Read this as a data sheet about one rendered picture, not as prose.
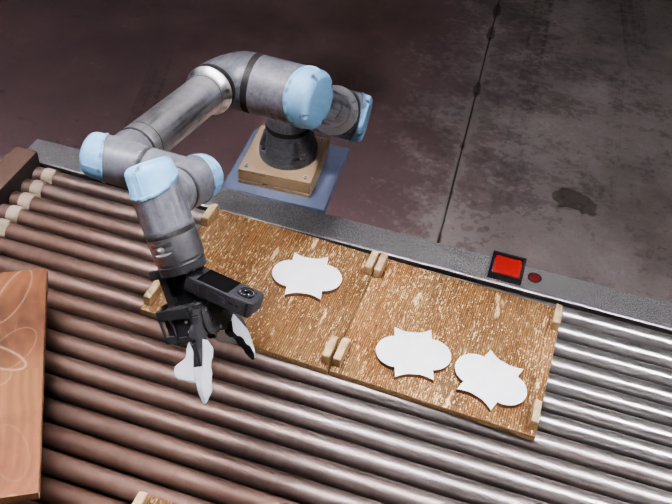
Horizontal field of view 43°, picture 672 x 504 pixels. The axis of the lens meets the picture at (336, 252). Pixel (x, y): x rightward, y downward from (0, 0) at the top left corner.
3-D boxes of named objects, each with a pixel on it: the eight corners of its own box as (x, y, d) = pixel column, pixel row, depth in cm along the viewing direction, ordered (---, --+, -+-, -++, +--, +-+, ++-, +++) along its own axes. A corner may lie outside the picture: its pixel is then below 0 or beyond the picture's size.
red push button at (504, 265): (495, 258, 199) (496, 254, 198) (521, 265, 198) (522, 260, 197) (491, 275, 194) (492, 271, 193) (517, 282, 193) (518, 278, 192)
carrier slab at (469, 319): (380, 261, 194) (381, 256, 193) (560, 314, 187) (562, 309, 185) (328, 375, 170) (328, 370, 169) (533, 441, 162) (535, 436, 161)
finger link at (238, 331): (233, 346, 142) (201, 317, 136) (263, 341, 139) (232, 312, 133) (229, 362, 140) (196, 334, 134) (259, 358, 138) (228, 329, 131)
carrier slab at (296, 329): (214, 212, 202) (214, 207, 201) (380, 261, 194) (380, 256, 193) (140, 314, 178) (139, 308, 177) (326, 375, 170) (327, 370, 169)
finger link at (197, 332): (205, 371, 127) (207, 314, 130) (214, 370, 127) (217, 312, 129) (185, 365, 123) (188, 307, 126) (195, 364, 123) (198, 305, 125)
